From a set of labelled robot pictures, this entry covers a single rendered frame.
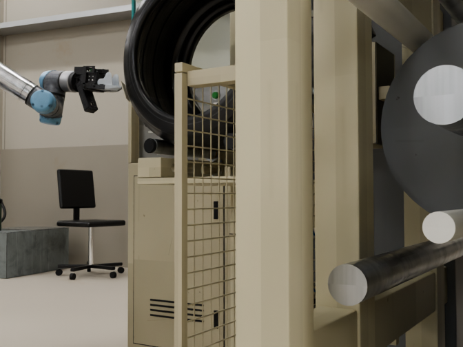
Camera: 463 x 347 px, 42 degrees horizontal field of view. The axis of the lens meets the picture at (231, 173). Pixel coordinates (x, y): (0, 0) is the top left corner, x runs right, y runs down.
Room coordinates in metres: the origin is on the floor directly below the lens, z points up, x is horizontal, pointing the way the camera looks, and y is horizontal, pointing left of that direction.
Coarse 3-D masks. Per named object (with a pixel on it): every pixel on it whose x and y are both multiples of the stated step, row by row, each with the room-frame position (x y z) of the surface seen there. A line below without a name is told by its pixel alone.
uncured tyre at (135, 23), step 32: (160, 0) 1.77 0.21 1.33; (192, 0) 1.96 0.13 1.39; (224, 0) 1.95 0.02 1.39; (128, 32) 1.83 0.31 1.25; (160, 32) 1.98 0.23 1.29; (192, 32) 2.02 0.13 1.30; (128, 64) 1.82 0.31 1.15; (160, 64) 2.02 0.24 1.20; (160, 96) 2.00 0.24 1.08; (192, 96) 2.04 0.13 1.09; (224, 96) 1.64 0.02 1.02; (160, 128) 1.77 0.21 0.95; (192, 128) 1.70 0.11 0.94; (224, 128) 1.67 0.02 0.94
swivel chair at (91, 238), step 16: (64, 176) 5.76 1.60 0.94; (80, 176) 5.91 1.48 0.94; (64, 192) 5.73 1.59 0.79; (80, 192) 5.88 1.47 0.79; (64, 208) 5.72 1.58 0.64; (80, 208) 5.88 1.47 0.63; (64, 224) 5.63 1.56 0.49; (80, 224) 5.49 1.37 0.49; (96, 224) 5.50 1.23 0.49; (112, 224) 5.66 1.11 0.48; (112, 272) 5.55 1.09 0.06
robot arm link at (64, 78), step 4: (64, 72) 2.09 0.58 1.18; (68, 72) 2.08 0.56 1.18; (72, 72) 2.08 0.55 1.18; (60, 76) 2.08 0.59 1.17; (64, 76) 2.07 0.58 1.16; (68, 76) 2.07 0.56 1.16; (60, 80) 2.08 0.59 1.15; (64, 80) 2.07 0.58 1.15; (68, 80) 2.07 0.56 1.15; (60, 84) 2.09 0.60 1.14; (64, 84) 2.08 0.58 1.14; (68, 84) 2.07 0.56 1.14; (64, 88) 2.09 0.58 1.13; (68, 88) 2.08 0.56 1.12
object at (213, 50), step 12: (132, 0) 2.74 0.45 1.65; (132, 12) 2.74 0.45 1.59; (216, 24) 2.51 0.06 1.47; (228, 24) 2.48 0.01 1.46; (204, 36) 2.54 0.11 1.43; (216, 36) 2.51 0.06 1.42; (228, 36) 2.48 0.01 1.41; (204, 48) 2.54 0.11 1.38; (216, 48) 2.51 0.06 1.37; (228, 48) 2.48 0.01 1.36; (192, 60) 2.57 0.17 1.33; (204, 60) 2.54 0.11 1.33; (216, 60) 2.51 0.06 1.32; (228, 60) 2.48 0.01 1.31
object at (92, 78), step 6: (84, 66) 2.03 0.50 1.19; (90, 66) 2.01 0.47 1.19; (78, 72) 2.07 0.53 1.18; (84, 72) 2.03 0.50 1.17; (90, 72) 2.01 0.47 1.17; (96, 72) 2.01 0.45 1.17; (102, 72) 2.04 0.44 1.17; (72, 78) 2.06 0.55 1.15; (78, 78) 2.08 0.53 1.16; (84, 78) 2.03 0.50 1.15; (90, 78) 2.03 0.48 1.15; (96, 78) 2.02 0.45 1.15; (72, 84) 2.07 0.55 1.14; (84, 84) 2.05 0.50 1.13; (96, 84) 2.02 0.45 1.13; (102, 84) 2.05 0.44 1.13; (72, 90) 2.08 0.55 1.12; (90, 90) 2.04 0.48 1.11; (96, 90) 2.03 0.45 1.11; (102, 90) 2.05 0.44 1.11
